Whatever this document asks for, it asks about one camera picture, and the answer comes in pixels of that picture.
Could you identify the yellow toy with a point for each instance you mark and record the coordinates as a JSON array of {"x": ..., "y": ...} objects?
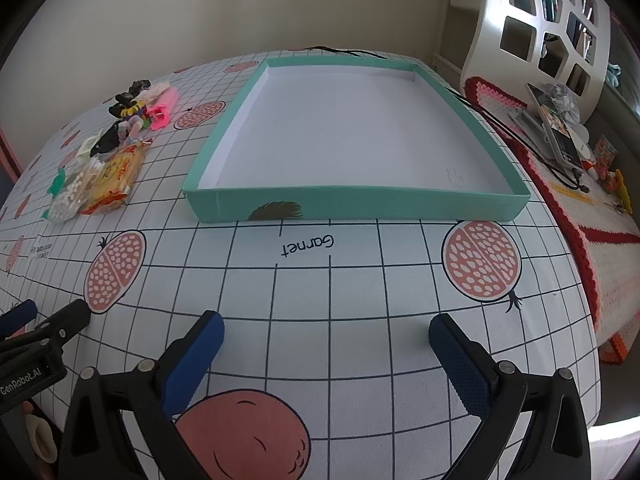
[{"x": 619, "y": 187}]

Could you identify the person's left hand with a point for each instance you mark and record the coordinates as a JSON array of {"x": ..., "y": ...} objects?
[{"x": 42, "y": 440}]

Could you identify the white round disc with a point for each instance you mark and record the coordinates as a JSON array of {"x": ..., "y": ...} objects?
[{"x": 580, "y": 147}]

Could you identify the red white crocheted blanket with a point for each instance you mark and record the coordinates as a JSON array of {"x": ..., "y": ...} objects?
[{"x": 600, "y": 255}]

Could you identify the white claw hair clip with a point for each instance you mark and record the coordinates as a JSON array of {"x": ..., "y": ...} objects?
[{"x": 87, "y": 147}]

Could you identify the light blue plush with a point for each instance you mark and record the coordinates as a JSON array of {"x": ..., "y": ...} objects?
[{"x": 614, "y": 72}]

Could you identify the bag of white beads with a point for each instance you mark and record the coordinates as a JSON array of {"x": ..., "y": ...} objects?
[{"x": 67, "y": 200}]

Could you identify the teal cardboard box tray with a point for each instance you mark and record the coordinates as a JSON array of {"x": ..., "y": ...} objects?
[{"x": 350, "y": 125}]

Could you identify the yellow snack packet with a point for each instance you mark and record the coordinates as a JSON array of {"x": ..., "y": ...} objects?
[{"x": 117, "y": 170}]

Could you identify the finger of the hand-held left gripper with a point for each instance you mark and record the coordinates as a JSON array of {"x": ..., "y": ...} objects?
[
  {"x": 20, "y": 315},
  {"x": 67, "y": 322}
]

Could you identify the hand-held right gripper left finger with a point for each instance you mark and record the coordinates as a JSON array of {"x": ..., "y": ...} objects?
[{"x": 195, "y": 360}]

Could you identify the grey crumpled cloth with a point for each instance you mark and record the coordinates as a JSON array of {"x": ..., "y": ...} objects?
[{"x": 565, "y": 102}]

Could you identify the teal hair clip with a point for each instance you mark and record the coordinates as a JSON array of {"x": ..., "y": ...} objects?
[{"x": 56, "y": 182}]

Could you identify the small red white toys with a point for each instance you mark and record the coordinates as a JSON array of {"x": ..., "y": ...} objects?
[{"x": 600, "y": 175}]

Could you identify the cream lace scrunchie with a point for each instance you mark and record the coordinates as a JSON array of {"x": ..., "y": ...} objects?
[{"x": 157, "y": 91}]

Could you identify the colourful puzzle cube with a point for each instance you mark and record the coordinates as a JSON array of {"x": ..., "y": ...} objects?
[{"x": 607, "y": 150}]

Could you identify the grey phone stand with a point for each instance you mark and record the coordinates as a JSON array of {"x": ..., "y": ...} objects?
[{"x": 525, "y": 119}]

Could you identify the pomegranate printed grid sheet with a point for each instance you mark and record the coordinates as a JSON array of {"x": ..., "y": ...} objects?
[{"x": 350, "y": 270}]

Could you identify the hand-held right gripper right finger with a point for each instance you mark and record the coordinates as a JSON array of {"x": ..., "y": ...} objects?
[{"x": 460, "y": 365}]

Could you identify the white wooden frame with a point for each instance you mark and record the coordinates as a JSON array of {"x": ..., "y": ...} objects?
[{"x": 452, "y": 35}]

